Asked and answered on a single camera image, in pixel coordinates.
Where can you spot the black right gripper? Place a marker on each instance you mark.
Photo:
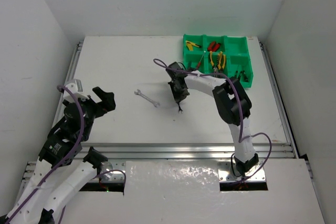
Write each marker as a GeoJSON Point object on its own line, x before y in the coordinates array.
{"type": "Point", "coordinates": [178, 97]}

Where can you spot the red utility knife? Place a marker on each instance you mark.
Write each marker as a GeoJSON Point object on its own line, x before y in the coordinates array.
{"type": "Point", "coordinates": [215, 47]}
{"type": "Point", "coordinates": [210, 45]}

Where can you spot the red utility knife top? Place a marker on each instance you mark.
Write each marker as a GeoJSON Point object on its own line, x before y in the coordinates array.
{"type": "Point", "coordinates": [210, 45]}

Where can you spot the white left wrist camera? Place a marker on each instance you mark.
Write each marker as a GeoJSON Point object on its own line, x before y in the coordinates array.
{"type": "Point", "coordinates": [75, 86]}

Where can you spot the yellow utility knife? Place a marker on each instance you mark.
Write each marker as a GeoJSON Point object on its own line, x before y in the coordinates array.
{"type": "Point", "coordinates": [190, 45]}

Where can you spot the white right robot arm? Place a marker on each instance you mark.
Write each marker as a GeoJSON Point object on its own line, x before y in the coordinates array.
{"type": "Point", "coordinates": [233, 106]}

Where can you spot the white front cover panel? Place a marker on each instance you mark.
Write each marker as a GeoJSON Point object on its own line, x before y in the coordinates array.
{"type": "Point", "coordinates": [188, 192]}

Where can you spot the yellow pliers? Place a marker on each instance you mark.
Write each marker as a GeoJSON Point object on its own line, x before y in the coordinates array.
{"type": "Point", "coordinates": [221, 61]}
{"type": "Point", "coordinates": [213, 61]}

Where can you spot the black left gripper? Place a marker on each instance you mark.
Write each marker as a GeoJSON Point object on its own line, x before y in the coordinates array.
{"type": "Point", "coordinates": [98, 104]}

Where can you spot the aluminium frame rail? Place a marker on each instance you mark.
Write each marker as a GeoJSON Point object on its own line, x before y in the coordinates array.
{"type": "Point", "coordinates": [160, 151]}

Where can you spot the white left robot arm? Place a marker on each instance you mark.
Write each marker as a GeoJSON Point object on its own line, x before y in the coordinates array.
{"type": "Point", "coordinates": [43, 198]}

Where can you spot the green compartment tray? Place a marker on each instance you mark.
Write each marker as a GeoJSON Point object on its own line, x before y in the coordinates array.
{"type": "Point", "coordinates": [235, 49]}

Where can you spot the green black precision screwdriver top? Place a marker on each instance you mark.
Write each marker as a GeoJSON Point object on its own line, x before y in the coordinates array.
{"type": "Point", "coordinates": [245, 76]}

